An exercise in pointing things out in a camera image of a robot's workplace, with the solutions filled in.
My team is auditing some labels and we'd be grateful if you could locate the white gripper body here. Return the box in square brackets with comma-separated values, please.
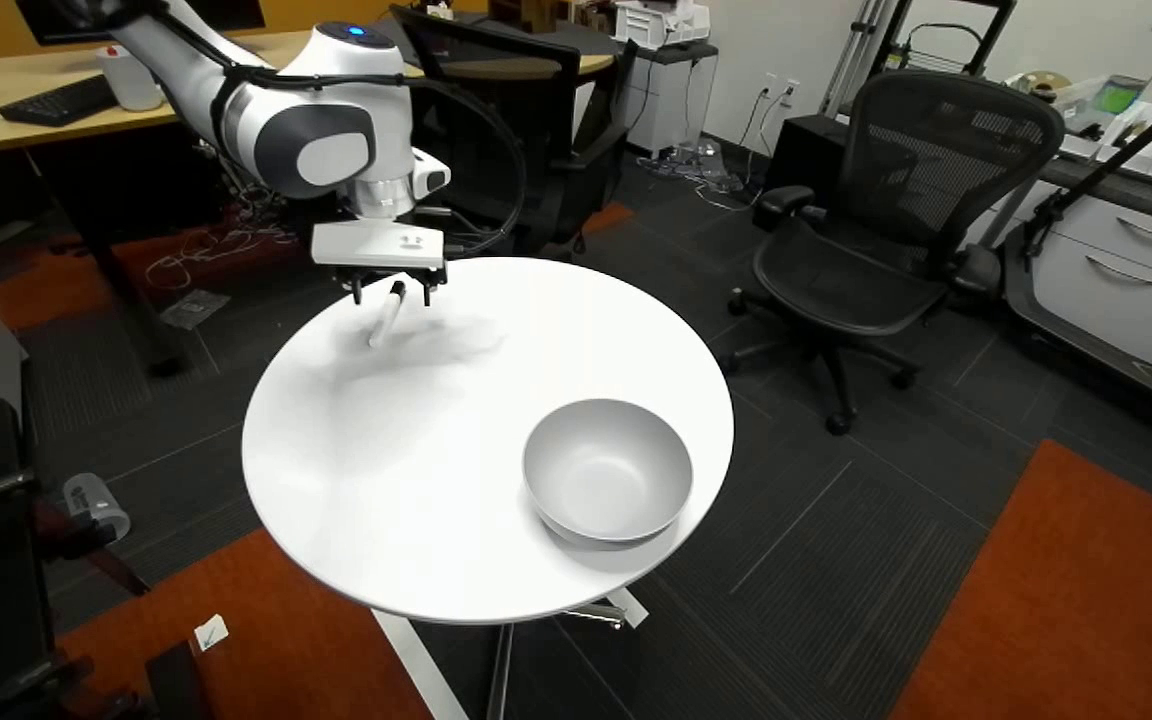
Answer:
[310, 217, 451, 281]

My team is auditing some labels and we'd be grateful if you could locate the white marker with black cap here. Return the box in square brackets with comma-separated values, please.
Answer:
[369, 281, 414, 358]

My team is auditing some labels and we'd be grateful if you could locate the white bowl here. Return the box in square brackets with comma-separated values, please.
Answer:
[522, 395, 697, 549]

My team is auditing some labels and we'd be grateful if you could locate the round white table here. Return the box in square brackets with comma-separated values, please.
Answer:
[238, 253, 739, 720]

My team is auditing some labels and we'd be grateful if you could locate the white mug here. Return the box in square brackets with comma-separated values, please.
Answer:
[101, 40, 170, 117]

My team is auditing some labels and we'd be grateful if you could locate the black keyboard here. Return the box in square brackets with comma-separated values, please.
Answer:
[0, 73, 122, 131]

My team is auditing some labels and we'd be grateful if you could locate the light wooden desk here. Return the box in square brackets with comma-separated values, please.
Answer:
[0, 26, 618, 379]

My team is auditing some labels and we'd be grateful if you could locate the small white paper card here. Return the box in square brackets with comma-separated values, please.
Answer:
[191, 613, 234, 655]

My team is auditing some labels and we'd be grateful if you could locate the black computer monitor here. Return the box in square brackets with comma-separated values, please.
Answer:
[13, 0, 267, 52]

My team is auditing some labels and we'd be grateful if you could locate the black mesh office chair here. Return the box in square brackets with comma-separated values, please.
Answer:
[724, 70, 1068, 441]

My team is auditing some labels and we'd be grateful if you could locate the black tripod leg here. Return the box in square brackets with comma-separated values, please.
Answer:
[1021, 73, 1152, 260]

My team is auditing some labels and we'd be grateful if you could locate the white drawer cabinet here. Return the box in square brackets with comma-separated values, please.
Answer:
[1023, 197, 1152, 387]

